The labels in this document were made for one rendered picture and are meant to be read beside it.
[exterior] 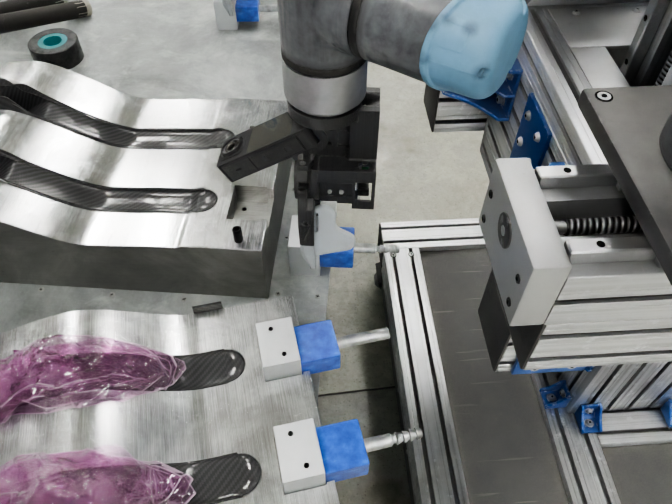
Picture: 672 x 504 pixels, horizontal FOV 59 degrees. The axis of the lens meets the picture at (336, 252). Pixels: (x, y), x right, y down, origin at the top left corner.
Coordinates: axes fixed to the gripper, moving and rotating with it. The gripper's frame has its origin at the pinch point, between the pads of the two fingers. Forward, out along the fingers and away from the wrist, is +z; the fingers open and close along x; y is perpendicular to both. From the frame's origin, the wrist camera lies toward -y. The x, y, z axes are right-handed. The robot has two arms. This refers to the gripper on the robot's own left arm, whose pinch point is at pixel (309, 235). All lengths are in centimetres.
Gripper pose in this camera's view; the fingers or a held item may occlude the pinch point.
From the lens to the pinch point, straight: 70.0
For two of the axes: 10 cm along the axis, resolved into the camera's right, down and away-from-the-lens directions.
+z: 0.0, 6.3, 7.8
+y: 10.0, 0.4, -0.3
